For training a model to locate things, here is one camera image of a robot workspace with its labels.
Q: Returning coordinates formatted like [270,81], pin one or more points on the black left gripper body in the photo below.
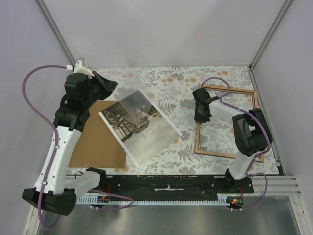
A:
[97,91]

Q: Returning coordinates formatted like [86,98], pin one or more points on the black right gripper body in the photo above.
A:
[199,117]

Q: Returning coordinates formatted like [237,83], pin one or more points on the wooden picture frame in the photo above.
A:
[227,122]

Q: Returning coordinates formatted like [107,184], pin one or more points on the printed pier photo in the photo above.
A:
[140,127]

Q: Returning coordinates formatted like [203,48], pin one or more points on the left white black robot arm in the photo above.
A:
[50,192]

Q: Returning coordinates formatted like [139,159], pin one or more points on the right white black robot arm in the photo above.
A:
[251,132]

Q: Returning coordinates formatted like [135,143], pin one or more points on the floral patterned table mat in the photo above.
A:
[170,88]

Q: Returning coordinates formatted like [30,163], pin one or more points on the brown cardboard backing board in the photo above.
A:
[97,147]

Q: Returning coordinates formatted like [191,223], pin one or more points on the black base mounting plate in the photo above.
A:
[173,187]

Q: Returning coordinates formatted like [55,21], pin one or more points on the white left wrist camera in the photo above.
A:
[81,67]

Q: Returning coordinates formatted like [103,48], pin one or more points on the left aluminium corner post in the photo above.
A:
[55,30]

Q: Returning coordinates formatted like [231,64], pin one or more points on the aluminium corner post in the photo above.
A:
[55,30]
[270,33]

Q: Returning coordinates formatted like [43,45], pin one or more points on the white slotted cable duct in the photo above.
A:
[96,199]

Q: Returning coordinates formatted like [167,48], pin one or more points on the aluminium front rail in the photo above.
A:
[277,186]

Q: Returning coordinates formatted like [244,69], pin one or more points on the right aluminium corner post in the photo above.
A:
[270,33]

